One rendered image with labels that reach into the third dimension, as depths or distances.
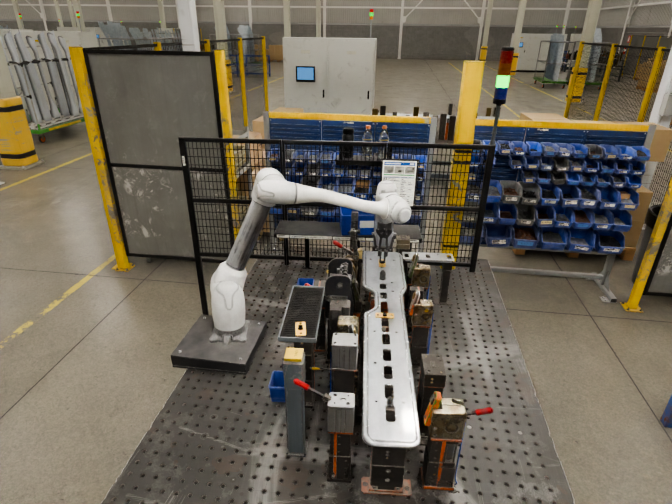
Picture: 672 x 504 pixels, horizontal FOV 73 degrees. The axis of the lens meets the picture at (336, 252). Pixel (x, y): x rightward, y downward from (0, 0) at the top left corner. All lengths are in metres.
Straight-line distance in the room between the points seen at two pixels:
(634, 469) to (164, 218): 3.93
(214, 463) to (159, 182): 2.96
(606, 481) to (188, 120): 3.76
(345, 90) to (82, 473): 7.10
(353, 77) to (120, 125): 5.03
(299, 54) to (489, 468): 7.63
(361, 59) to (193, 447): 7.36
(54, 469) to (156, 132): 2.58
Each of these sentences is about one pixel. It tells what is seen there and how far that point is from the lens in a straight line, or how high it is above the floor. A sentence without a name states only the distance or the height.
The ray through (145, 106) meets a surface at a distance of 4.24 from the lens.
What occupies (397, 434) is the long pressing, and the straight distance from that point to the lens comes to 1.58.
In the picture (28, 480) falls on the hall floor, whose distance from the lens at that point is 3.14.
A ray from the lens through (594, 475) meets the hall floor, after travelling 3.09.
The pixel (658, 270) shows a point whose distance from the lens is 4.65.
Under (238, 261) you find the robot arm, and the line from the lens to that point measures 2.39.
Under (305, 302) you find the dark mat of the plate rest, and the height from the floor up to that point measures 1.16.
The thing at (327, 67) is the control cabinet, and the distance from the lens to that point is 8.59.
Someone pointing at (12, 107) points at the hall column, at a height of 0.97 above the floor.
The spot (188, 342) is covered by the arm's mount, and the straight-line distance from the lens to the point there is 2.39.
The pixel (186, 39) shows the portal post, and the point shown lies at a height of 2.02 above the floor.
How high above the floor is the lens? 2.16
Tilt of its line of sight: 26 degrees down
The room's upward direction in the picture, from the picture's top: 1 degrees clockwise
